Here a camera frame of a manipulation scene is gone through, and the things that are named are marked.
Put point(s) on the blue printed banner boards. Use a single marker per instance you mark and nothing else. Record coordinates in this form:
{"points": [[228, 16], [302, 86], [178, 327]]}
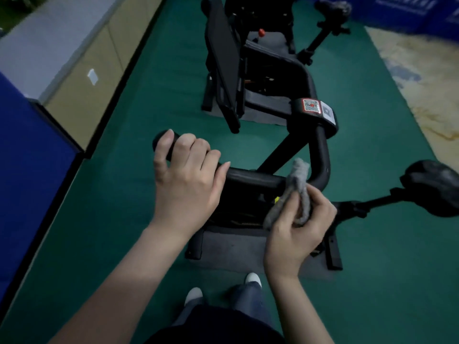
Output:
{"points": [[401, 12]]}

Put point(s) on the person's white shoe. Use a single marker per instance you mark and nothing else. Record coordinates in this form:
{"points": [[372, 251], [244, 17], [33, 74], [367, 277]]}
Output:
{"points": [[193, 295], [253, 279]]}

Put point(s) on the person's left thumb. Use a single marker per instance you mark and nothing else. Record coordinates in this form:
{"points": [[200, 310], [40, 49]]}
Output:
{"points": [[222, 177]]}

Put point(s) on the person's left middle finger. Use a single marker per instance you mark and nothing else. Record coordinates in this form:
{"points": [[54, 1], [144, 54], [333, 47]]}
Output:
{"points": [[200, 152]]}

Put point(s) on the person's jeans leg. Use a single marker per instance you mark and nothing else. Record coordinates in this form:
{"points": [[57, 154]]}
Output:
{"points": [[249, 300], [188, 313]]}

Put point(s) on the person's right forearm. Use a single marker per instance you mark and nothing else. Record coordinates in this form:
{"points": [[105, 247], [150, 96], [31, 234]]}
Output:
{"points": [[301, 311]]}

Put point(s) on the person's left hand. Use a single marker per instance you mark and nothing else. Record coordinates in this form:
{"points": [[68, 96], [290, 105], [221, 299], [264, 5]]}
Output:
{"points": [[183, 189]]}

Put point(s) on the beige cabinet with grey top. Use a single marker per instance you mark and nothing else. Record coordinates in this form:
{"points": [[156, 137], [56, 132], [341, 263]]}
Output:
{"points": [[82, 85]]}

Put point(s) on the person's right jeans leg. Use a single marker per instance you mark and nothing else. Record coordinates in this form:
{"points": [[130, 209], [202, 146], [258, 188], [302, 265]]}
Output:
{"points": [[249, 300]]}

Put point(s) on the blue partition panel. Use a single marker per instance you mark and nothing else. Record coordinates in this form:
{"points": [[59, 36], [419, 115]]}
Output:
{"points": [[32, 182]]}

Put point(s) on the person's right white shoe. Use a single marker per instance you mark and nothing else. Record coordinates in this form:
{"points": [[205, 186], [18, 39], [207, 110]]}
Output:
{"points": [[253, 279]]}

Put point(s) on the person's right hand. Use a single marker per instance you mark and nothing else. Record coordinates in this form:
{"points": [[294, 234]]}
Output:
{"points": [[290, 247]]}

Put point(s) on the red square sticker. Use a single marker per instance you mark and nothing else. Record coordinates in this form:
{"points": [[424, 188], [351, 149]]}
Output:
{"points": [[311, 105]]}

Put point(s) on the beige patterned rug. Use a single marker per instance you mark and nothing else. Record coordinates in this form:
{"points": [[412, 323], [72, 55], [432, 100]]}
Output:
{"points": [[423, 89]]}

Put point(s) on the red knob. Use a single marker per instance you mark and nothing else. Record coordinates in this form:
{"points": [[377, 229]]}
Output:
{"points": [[261, 32]]}

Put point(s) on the person's left little finger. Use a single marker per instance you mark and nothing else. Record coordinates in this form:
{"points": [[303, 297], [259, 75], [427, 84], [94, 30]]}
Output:
{"points": [[163, 150]]}

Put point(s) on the person's right thumb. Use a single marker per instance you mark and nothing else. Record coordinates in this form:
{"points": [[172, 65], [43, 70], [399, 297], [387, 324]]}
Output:
{"points": [[286, 211]]}

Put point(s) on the person's left forearm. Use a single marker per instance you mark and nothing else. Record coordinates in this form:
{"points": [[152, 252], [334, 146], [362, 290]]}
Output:
{"points": [[118, 283]]}

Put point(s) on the white sticker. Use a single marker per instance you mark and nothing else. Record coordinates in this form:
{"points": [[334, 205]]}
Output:
{"points": [[328, 113]]}

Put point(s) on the person's dark top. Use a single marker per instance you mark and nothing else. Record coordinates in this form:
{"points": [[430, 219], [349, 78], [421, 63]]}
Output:
{"points": [[215, 329]]}

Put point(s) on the person's left white shoe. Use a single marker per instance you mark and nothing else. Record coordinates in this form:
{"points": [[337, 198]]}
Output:
{"points": [[193, 295]]}

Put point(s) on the white cabinet label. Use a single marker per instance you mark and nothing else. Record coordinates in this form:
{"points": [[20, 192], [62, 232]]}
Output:
{"points": [[92, 76]]}

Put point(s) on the black bike saddle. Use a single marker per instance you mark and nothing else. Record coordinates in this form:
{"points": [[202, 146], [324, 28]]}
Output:
{"points": [[333, 9], [432, 188]]}

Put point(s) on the grey cleaning cloth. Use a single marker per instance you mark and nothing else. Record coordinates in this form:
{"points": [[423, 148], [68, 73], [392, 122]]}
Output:
{"points": [[297, 175]]}

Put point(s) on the person's left jeans leg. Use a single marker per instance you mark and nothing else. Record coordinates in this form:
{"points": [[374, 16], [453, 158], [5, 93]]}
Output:
{"points": [[188, 313]]}

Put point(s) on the black exercise bike with stickers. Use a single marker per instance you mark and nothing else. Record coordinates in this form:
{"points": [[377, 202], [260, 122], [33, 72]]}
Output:
{"points": [[251, 177]]}

